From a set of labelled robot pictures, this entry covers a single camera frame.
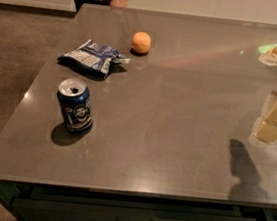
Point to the blue white chip bag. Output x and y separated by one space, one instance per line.
95 58

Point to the orange fruit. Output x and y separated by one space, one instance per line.
141 42

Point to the dark cabinet drawer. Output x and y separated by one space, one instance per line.
31 202

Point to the blue pepsi can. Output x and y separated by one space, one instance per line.
74 98

